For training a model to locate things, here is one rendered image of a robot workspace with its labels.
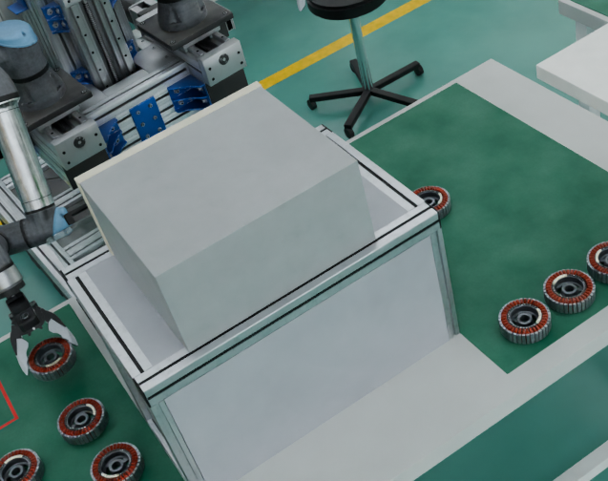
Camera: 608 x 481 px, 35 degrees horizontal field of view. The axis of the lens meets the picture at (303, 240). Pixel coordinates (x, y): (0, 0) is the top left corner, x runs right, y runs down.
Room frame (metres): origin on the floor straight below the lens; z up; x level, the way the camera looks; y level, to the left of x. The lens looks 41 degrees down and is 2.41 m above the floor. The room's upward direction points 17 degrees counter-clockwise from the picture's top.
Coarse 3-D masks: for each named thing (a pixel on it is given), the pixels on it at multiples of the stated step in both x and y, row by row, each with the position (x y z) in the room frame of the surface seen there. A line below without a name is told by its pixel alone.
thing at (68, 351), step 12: (36, 348) 1.73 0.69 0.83; (48, 348) 1.73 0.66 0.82; (60, 348) 1.72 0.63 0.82; (72, 348) 1.70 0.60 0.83; (36, 360) 1.69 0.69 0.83; (48, 360) 1.69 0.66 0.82; (60, 360) 1.67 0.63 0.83; (72, 360) 1.67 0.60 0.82; (36, 372) 1.65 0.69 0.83; (48, 372) 1.64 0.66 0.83; (60, 372) 1.65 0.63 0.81
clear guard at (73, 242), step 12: (72, 228) 1.83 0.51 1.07; (84, 228) 1.82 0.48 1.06; (96, 228) 1.81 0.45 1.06; (48, 240) 1.81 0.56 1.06; (60, 240) 1.80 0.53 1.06; (72, 240) 1.79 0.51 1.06; (84, 240) 1.77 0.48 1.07; (96, 240) 1.76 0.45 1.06; (60, 252) 1.76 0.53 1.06; (72, 252) 1.75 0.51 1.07; (84, 252) 1.73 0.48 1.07
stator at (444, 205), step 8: (416, 192) 1.93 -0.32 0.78; (424, 192) 1.93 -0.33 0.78; (432, 192) 1.92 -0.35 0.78; (440, 192) 1.90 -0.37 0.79; (432, 200) 1.89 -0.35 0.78; (440, 200) 1.87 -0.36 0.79; (448, 200) 1.87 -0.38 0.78; (440, 208) 1.85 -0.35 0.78; (448, 208) 1.86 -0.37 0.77; (440, 216) 1.84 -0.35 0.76
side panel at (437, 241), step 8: (440, 232) 1.46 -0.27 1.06; (432, 240) 1.45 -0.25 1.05; (440, 240) 1.46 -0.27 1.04; (432, 248) 1.45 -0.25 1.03; (440, 248) 1.46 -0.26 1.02; (440, 256) 1.46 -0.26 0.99; (440, 264) 1.46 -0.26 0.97; (440, 272) 1.45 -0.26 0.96; (448, 272) 1.46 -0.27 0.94; (440, 280) 1.45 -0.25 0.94; (448, 280) 1.46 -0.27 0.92; (440, 288) 1.45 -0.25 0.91; (448, 288) 1.46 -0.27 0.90; (448, 296) 1.46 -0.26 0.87; (448, 304) 1.46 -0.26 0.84; (448, 312) 1.45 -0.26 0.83; (448, 320) 1.45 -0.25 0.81; (456, 320) 1.46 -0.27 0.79; (448, 328) 1.45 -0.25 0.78; (456, 328) 1.46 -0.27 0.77
